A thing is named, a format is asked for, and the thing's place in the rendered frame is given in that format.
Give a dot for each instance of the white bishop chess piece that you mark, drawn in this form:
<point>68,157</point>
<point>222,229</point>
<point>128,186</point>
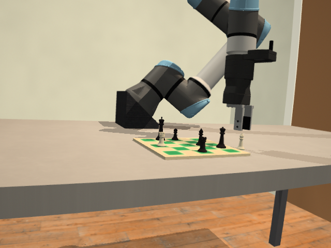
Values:
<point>240,147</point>

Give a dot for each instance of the white rook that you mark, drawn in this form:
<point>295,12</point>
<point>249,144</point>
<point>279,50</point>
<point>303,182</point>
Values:
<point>161,139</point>

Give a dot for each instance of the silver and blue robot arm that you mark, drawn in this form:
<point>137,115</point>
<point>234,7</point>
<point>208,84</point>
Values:
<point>166,80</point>

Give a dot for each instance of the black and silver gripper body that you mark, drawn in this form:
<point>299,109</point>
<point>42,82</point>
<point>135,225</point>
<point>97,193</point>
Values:
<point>239,67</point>

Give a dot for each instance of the green and cream chessboard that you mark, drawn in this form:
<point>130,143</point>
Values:
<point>186,148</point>

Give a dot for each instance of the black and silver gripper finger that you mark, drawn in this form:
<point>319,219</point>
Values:
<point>239,112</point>
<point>248,117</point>

